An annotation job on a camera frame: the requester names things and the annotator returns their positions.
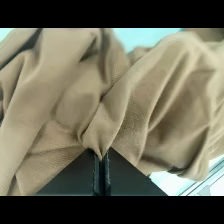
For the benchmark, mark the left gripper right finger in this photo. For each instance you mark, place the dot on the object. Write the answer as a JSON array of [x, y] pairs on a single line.
[[130, 180]]

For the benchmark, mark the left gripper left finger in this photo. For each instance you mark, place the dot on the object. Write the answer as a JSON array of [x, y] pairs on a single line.
[[76, 180]]

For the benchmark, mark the tan shirt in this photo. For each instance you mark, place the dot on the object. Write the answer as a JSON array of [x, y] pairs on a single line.
[[100, 100]]

